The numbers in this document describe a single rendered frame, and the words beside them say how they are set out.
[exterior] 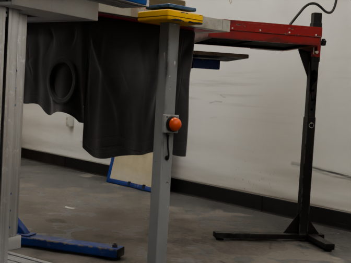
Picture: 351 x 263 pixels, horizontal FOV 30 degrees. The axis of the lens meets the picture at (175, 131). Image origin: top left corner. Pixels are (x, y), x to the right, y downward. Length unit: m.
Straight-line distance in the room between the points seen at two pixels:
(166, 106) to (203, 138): 2.97
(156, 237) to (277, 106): 2.58
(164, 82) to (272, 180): 2.61
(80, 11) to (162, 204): 0.58
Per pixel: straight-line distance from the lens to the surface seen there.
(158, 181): 1.81
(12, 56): 1.53
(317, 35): 3.30
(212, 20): 2.17
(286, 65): 4.27
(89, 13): 1.62
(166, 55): 1.79
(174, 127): 1.76
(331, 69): 4.05
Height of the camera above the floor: 0.72
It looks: 3 degrees down
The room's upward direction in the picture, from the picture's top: 3 degrees clockwise
